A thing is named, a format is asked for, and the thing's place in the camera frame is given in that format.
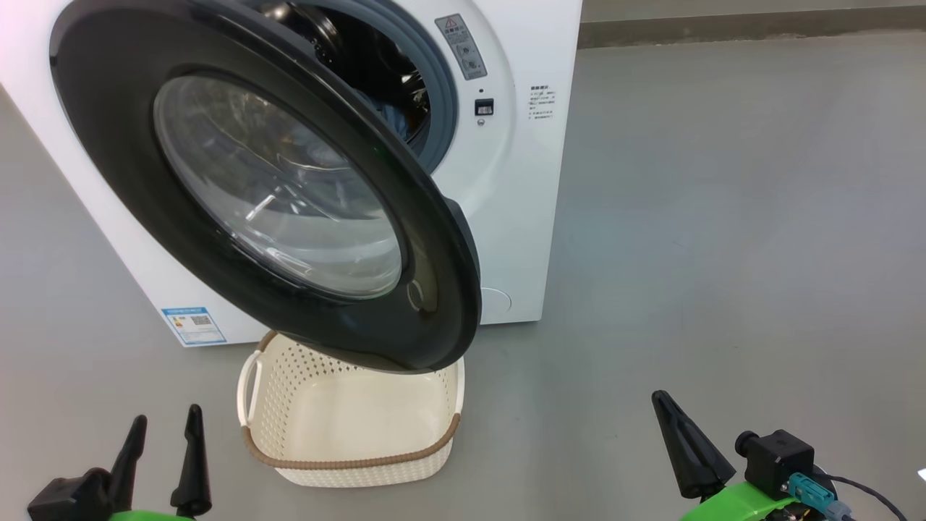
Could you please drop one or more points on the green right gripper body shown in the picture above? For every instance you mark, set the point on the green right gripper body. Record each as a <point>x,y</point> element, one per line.
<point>738,505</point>

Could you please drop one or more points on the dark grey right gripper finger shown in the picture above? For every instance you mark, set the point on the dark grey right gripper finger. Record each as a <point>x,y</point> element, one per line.
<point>680,463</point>
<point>712,467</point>

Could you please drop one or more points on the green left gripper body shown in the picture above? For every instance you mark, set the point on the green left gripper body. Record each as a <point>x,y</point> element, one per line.
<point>152,517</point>

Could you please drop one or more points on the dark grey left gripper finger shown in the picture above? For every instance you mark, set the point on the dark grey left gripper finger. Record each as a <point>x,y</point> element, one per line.
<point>126,470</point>
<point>194,477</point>

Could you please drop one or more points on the black round glass washer door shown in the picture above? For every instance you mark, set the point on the black round glass washer door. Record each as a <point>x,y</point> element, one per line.
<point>145,181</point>

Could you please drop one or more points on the white front-load washing machine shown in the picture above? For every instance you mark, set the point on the white front-load washing machine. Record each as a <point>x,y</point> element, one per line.
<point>528,202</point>

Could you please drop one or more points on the black door latch socket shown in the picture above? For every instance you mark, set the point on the black door latch socket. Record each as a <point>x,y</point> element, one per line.
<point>484,107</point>

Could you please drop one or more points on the blue energy label sticker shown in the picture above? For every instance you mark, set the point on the blue energy label sticker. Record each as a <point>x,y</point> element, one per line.
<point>194,327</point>

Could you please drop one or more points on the cream perforated basket brown rim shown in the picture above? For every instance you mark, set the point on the cream perforated basket brown rim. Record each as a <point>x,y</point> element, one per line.
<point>347,420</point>

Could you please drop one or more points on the round white filter cover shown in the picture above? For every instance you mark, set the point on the round white filter cover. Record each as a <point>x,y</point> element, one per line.
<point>495,305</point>

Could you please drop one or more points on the black printed text label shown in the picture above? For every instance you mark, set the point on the black printed text label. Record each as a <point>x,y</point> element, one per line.
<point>542,103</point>

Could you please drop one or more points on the grey warning sticker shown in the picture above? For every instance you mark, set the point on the grey warning sticker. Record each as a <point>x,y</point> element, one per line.
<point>461,47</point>

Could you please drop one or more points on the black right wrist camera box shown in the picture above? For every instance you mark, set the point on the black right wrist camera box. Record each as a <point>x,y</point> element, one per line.
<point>778,463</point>

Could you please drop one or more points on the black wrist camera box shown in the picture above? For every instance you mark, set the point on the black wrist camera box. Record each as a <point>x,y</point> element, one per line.
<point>69,499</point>
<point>778,463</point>

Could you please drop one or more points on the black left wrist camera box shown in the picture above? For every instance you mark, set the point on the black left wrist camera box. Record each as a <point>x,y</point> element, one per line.
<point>69,499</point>

